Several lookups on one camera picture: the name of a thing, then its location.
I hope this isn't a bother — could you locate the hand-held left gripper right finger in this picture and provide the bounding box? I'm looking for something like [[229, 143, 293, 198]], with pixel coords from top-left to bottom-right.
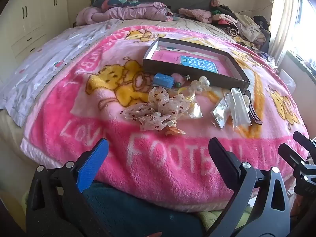
[[208, 137, 292, 237]]

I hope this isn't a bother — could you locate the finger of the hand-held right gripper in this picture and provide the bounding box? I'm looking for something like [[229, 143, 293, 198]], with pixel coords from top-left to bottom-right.
[[278, 143, 316, 198], [293, 131, 316, 153]]

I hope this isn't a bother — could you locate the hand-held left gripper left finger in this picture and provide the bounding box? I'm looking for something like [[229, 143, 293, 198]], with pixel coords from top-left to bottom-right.
[[25, 138, 116, 237]]

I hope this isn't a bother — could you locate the orange spiral hair clip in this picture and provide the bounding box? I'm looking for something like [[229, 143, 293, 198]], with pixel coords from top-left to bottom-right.
[[165, 120, 187, 136]]

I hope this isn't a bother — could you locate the spotted organza hair bow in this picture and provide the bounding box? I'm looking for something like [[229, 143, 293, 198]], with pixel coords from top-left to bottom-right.
[[123, 94, 195, 132]]

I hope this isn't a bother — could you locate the grey cardboard box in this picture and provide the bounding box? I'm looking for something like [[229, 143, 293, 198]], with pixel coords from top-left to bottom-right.
[[142, 38, 251, 90]]

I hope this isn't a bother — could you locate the black hair clip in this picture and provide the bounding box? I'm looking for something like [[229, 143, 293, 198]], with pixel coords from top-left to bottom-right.
[[243, 90, 263, 126]]

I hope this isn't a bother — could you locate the clear packet of cream clips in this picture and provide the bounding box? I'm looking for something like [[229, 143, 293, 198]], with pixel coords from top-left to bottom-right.
[[223, 87, 252, 130]]

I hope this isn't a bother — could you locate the clear plastic bag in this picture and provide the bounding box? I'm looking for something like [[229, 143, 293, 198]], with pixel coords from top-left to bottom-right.
[[279, 69, 295, 92]]

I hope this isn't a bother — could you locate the pink printed blanket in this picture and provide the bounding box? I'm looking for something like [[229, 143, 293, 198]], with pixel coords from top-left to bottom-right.
[[21, 20, 310, 214]]

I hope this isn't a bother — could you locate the clear bag with yellow accessory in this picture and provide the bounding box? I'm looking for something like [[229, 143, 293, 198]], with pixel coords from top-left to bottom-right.
[[176, 86, 203, 119]]

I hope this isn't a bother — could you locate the dark teal cloth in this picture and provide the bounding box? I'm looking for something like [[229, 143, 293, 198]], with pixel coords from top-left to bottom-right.
[[81, 181, 205, 237]]

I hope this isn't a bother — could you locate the translucent pearl hair clip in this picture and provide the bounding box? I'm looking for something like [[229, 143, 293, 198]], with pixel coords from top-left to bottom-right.
[[190, 76, 212, 94]]

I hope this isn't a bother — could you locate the pink pompom hair clip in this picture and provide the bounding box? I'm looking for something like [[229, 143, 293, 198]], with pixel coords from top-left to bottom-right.
[[173, 72, 192, 83]]

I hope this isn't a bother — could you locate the small blue box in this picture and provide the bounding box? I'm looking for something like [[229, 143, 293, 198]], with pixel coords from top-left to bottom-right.
[[152, 73, 174, 89]]

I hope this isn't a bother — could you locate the grey printed bed sheet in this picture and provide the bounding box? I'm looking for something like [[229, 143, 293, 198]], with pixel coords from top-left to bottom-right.
[[0, 20, 124, 127]]

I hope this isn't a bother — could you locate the window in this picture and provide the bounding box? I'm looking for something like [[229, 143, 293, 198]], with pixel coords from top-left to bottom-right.
[[286, 0, 316, 74]]

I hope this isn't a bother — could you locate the cream curtain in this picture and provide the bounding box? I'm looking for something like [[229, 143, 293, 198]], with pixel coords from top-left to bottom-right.
[[268, 0, 304, 66]]

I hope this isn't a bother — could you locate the pile of clothes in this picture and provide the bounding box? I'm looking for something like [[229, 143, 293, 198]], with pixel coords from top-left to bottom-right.
[[178, 0, 272, 52]]

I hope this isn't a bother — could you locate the beige blanket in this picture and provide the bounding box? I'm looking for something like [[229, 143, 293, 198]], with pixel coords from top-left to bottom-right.
[[123, 17, 237, 42]]

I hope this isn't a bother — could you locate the purple folded bedding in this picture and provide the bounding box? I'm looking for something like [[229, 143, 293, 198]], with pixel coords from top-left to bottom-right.
[[75, 2, 173, 26]]

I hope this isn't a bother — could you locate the cream wardrobe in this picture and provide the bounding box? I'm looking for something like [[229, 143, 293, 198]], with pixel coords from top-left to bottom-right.
[[0, 0, 74, 84]]

